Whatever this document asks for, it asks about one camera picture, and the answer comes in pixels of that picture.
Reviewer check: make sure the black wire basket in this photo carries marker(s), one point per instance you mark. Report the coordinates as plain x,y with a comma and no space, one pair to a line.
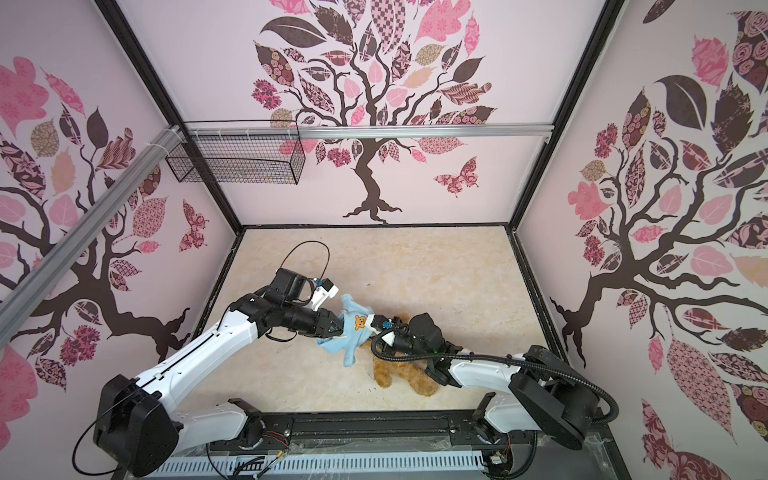
247,155

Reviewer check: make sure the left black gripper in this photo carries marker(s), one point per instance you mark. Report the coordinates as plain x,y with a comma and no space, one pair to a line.
322,325

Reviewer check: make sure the horizontal aluminium rail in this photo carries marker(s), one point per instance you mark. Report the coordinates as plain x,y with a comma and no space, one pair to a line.
380,132

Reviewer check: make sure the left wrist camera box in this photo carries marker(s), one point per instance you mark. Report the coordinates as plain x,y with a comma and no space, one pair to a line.
325,289

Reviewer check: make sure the light blue bear shirt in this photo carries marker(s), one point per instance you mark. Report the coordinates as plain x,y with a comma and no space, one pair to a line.
357,329

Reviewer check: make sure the white slotted cable duct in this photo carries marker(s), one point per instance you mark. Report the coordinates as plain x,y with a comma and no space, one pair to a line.
314,465

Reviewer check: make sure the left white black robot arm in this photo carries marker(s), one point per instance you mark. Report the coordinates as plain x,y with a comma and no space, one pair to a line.
139,423

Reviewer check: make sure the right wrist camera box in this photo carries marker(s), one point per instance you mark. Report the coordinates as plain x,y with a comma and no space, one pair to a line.
387,334

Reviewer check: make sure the diagonal aluminium rail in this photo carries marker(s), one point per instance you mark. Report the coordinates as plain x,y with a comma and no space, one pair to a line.
18,307

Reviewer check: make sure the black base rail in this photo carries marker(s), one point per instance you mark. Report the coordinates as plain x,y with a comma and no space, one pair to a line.
372,429

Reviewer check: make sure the brown teddy bear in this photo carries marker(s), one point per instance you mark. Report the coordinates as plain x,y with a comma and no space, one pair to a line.
385,372

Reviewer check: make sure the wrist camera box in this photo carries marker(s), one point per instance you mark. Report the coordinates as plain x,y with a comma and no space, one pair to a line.
325,289
387,334

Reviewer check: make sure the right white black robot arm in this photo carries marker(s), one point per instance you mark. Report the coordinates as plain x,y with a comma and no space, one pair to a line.
533,392

